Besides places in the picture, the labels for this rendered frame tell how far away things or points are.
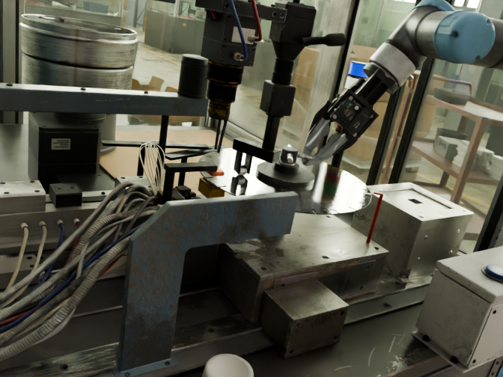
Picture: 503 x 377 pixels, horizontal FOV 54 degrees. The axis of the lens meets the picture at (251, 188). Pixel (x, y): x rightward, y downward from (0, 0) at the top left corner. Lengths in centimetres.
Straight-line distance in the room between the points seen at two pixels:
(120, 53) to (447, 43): 88
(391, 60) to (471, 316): 44
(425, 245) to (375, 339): 27
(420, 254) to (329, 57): 68
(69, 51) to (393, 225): 89
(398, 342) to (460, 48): 49
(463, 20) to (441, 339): 51
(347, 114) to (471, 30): 23
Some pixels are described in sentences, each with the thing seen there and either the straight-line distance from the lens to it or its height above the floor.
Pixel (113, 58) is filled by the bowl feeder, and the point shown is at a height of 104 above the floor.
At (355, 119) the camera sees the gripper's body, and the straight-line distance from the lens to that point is 87.
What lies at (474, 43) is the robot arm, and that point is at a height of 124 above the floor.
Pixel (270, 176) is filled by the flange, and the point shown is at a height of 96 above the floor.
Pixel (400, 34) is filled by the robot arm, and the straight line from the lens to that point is 92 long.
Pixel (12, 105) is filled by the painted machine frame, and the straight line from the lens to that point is 91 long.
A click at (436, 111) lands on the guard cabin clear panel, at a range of 127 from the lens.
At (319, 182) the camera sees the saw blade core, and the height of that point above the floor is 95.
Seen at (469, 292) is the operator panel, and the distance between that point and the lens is 86.
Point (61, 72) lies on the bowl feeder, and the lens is 138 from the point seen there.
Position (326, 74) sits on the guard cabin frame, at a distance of 150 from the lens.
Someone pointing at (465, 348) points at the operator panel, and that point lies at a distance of 89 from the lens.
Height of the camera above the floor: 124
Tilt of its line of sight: 20 degrees down
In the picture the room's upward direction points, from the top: 11 degrees clockwise
